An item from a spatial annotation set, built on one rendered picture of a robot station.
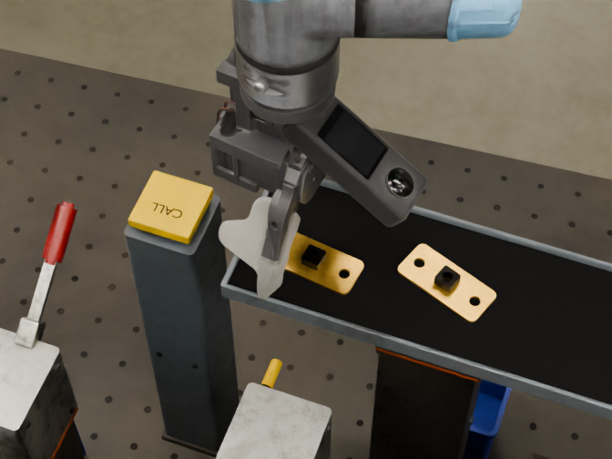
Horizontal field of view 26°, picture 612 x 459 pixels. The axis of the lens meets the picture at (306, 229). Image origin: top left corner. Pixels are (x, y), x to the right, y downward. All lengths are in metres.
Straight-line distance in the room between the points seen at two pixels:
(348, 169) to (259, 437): 0.27
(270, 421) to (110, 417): 0.50
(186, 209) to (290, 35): 0.35
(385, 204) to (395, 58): 1.86
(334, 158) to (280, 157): 0.05
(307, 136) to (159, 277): 0.32
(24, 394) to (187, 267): 0.19
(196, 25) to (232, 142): 1.90
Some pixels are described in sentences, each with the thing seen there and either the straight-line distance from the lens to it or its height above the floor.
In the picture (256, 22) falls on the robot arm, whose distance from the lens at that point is 0.89.
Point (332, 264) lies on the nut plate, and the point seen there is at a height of 1.16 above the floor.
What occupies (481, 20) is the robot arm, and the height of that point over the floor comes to 1.50.
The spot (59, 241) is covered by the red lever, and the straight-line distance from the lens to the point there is 1.25.
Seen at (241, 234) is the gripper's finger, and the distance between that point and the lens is 1.07.
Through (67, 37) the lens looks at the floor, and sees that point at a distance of 2.92.
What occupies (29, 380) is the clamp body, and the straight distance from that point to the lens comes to 1.25.
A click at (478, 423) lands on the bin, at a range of 1.61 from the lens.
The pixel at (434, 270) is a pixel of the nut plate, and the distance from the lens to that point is 1.16.
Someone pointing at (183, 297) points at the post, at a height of 1.06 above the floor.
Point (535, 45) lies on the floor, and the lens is 2.91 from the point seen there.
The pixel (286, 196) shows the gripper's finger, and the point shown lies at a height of 1.32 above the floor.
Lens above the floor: 2.15
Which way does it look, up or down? 57 degrees down
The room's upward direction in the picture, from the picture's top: straight up
